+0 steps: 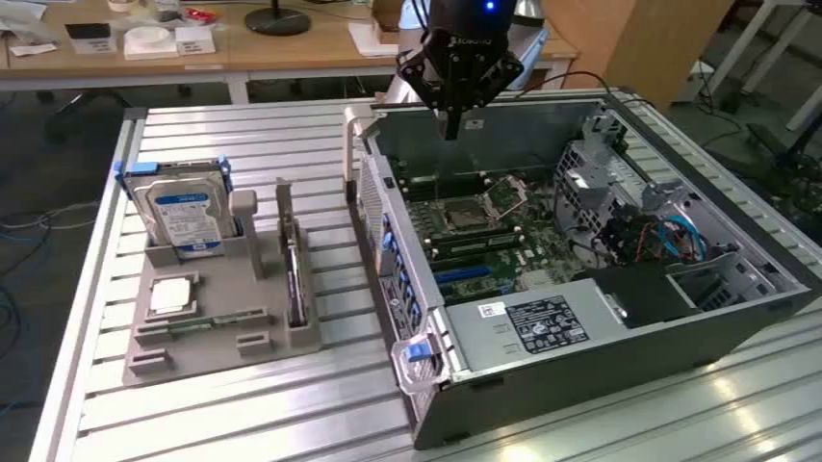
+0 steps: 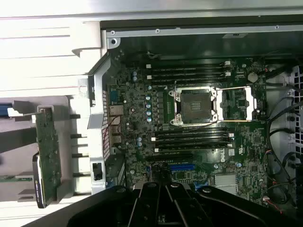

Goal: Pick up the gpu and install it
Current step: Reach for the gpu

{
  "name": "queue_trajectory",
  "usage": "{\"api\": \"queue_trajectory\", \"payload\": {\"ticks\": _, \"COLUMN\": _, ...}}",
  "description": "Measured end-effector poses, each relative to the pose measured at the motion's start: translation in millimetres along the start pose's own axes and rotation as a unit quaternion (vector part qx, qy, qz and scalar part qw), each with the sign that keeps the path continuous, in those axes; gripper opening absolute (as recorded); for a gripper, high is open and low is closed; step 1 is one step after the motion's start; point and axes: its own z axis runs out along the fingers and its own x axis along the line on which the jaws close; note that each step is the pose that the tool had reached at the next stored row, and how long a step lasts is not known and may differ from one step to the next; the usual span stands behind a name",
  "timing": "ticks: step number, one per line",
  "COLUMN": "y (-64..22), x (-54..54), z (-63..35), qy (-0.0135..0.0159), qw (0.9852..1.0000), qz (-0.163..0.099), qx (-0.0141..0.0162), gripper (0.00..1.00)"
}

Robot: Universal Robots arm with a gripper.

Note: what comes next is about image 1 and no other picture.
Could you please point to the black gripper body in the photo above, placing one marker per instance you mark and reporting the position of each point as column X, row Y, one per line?
column 472, row 29

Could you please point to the graphics card with metal bracket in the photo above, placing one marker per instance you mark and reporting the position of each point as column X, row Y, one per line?
column 296, row 289

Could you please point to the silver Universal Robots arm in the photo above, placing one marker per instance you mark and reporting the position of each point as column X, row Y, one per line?
column 406, row 91

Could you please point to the white paper stack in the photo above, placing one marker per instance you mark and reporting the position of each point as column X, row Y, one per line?
column 374, row 38

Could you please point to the metal socket cover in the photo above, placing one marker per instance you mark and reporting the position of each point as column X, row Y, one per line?
column 509, row 178

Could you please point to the wooden desk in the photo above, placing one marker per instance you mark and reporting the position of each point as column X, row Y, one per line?
column 289, row 48

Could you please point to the wooden cabinet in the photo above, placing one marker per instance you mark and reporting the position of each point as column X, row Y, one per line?
column 643, row 48

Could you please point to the CPU socket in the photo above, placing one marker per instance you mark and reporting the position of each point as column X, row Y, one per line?
column 464, row 215

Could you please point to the black round lamp base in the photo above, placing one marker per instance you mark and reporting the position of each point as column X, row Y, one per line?
column 278, row 21

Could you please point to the green RAM stick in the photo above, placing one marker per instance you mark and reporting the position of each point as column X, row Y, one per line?
column 478, row 242
column 193, row 325

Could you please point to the green motherboard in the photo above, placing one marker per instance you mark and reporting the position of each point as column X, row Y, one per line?
column 533, row 250

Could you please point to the small white box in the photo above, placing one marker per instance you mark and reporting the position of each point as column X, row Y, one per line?
column 196, row 41

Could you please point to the blue expansion slot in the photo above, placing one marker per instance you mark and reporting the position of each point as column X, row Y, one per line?
column 466, row 275

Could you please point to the red packet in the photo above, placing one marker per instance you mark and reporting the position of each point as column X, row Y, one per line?
column 198, row 14

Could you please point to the white tape roll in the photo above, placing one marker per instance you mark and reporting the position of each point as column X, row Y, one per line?
column 122, row 5

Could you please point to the black office chair base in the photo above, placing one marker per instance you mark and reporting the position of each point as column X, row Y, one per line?
column 97, row 96

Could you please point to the grey power supply unit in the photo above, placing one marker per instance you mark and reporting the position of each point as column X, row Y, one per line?
column 482, row 346

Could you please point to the white box with black lid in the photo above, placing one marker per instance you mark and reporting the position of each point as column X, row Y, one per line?
column 90, row 38

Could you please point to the silver CPU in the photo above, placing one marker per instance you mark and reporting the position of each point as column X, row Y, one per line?
column 170, row 296

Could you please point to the white paper label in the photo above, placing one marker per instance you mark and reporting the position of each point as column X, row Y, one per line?
column 33, row 49

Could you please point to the grey parts rack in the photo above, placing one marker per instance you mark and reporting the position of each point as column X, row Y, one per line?
column 213, row 356

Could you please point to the open black PC case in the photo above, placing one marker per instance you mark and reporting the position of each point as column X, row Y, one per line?
column 579, row 399

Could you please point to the white desk frame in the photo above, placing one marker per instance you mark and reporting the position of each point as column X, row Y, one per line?
column 771, row 19

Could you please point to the hard disk with blue bracket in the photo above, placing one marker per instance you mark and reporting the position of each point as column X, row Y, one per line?
column 181, row 216

